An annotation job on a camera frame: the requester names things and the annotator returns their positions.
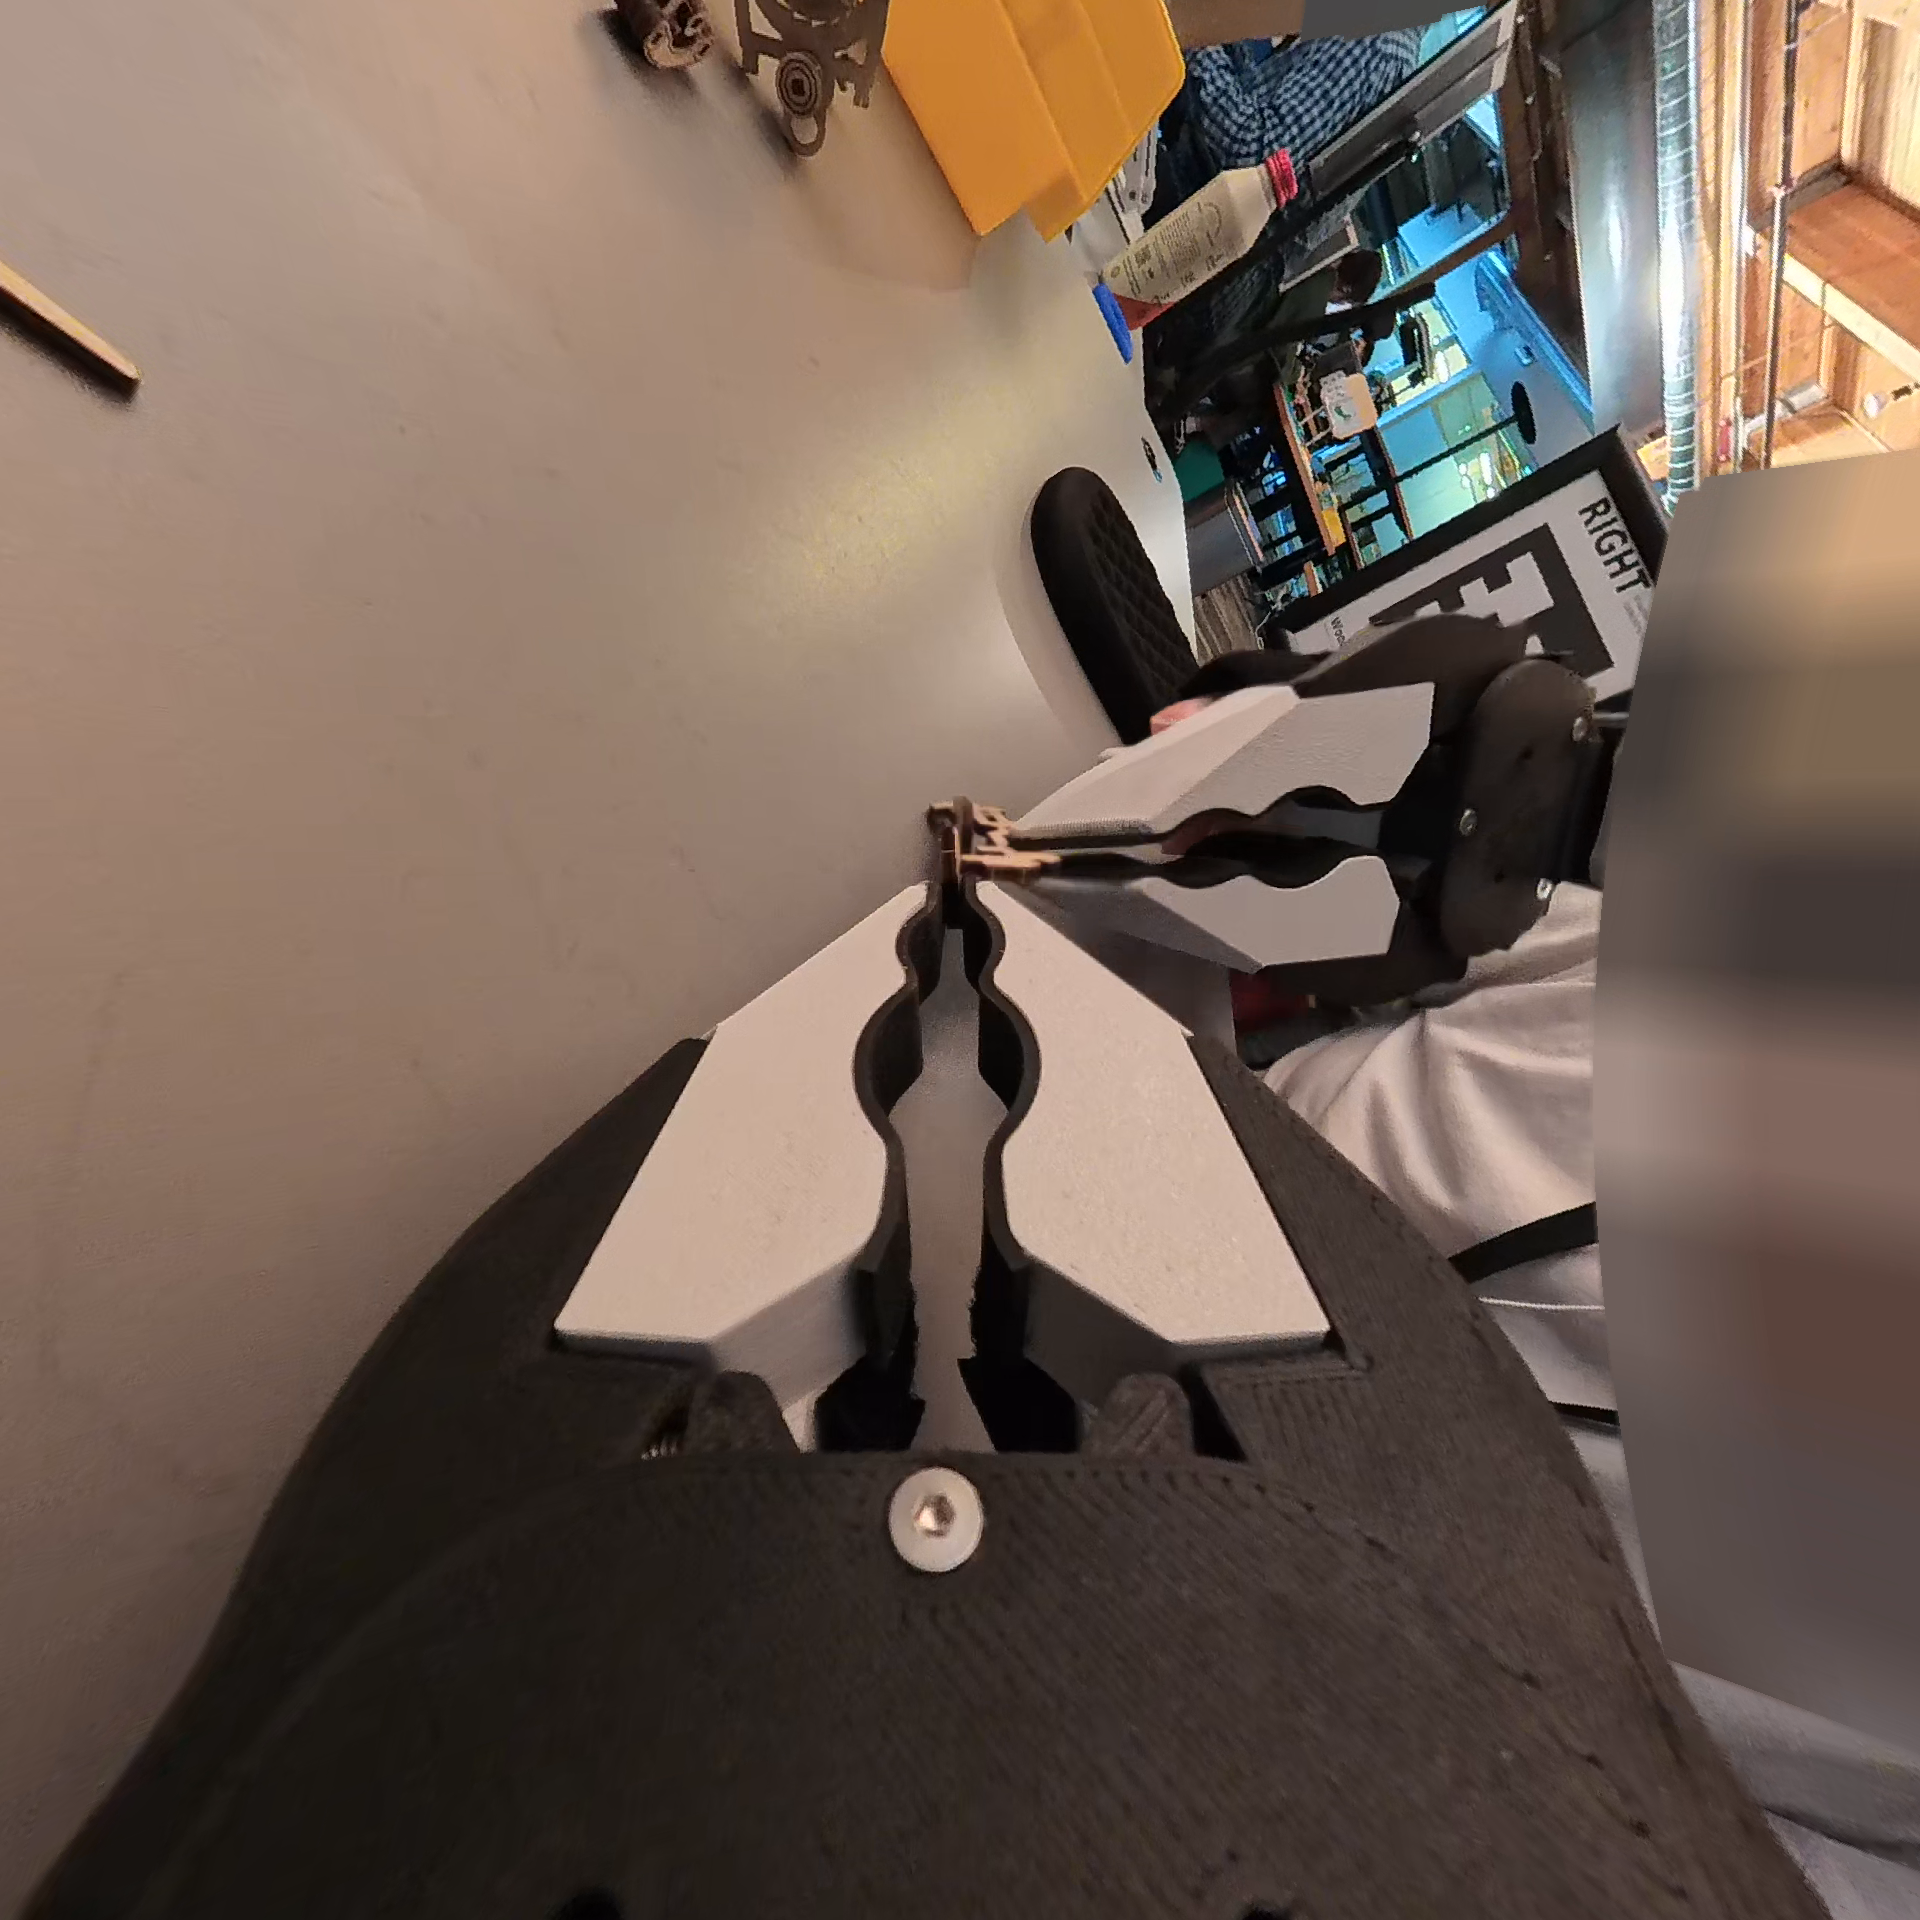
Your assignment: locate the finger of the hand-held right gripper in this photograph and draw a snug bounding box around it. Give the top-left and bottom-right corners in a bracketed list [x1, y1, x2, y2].
[1013, 679, 1445, 865]
[1026, 853, 1415, 976]

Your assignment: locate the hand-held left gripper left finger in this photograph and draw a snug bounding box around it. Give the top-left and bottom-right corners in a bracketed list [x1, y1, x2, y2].
[555, 883, 947, 1453]

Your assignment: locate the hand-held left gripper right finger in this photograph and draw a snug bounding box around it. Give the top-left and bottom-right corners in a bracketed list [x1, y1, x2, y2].
[961, 880, 1335, 1393]

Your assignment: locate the laser-cut wooden parts sheet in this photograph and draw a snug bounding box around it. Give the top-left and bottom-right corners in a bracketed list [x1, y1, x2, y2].
[732, 0, 890, 156]

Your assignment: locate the black padded wrist rest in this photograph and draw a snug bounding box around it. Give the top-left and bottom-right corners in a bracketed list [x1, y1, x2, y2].
[1028, 466, 1202, 746]

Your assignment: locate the person's light grey clothing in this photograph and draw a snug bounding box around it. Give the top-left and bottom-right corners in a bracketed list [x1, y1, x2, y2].
[1259, 884, 1618, 1419]

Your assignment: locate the white plastic bottle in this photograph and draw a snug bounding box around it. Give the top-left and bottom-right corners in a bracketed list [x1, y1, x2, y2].
[1099, 154, 1309, 305]

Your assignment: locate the yellow plastic bin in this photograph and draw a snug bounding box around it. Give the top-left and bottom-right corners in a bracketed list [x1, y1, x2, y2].
[881, 0, 1187, 243]

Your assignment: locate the small wooden gear piece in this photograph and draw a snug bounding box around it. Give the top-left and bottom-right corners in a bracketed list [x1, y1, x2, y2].
[613, 0, 725, 71]

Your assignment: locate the thin wooden stick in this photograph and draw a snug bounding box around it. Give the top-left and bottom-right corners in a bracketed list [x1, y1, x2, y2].
[0, 263, 143, 396]

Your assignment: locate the black strap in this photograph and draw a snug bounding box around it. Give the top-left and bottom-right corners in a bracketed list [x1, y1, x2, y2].
[1458, 1205, 1601, 1287]

